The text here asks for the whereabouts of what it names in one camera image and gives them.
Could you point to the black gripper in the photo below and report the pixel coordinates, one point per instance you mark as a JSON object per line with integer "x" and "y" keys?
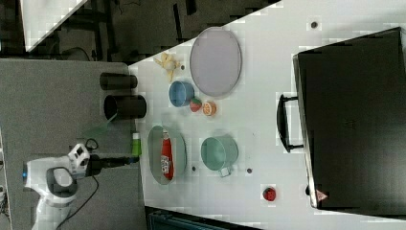
{"x": 96, "y": 165}

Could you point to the red felt ketchup bottle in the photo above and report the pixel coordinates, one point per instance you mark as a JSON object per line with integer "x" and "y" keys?
{"x": 167, "y": 168}

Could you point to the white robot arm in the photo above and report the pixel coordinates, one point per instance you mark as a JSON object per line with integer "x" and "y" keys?
{"x": 55, "y": 180}

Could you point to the green white bottle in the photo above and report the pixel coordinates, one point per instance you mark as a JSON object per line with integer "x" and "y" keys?
{"x": 136, "y": 148}

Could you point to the lower black cylinder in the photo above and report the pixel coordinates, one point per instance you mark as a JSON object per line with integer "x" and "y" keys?
{"x": 125, "y": 107}

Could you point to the black cylinder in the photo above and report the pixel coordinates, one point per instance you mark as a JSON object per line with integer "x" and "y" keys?
{"x": 113, "y": 81}
{"x": 125, "y": 107}

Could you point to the upper black cylinder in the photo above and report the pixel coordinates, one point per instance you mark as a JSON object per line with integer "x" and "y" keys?
{"x": 113, "y": 81}

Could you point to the blue bowl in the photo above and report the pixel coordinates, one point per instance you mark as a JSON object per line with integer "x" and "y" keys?
{"x": 180, "y": 93}

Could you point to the red green toy fruit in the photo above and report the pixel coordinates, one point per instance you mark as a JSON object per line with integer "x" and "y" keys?
{"x": 195, "y": 104}

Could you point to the green mug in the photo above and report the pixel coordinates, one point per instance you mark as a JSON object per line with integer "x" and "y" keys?
{"x": 219, "y": 153}

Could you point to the orange slice toy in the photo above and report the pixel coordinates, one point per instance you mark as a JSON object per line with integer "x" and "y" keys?
{"x": 209, "y": 108}

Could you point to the yellow plush toy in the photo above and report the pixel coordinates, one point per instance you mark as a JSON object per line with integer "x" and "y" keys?
{"x": 168, "y": 63}

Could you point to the grey oval plate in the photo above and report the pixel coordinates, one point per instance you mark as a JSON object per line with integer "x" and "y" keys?
{"x": 215, "y": 62}

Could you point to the red strawberry toy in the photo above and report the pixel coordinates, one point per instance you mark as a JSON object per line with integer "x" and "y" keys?
{"x": 269, "y": 194}

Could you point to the black toaster oven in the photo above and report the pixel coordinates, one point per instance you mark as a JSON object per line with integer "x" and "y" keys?
{"x": 351, "y": 98}

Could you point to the black oven handle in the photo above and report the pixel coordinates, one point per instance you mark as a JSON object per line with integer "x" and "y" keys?
{"x": 282, "y": 123}

